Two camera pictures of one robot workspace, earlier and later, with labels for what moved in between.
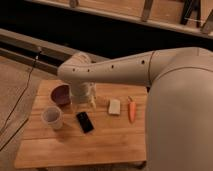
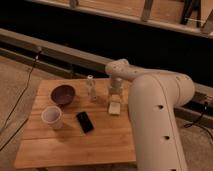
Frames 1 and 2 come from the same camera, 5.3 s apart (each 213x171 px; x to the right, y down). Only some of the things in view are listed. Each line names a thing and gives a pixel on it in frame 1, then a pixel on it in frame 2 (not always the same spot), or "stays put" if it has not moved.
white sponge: (114, 107) stays put
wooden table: (114, 130) stays put
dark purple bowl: (61, 94) stays put
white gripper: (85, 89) to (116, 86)
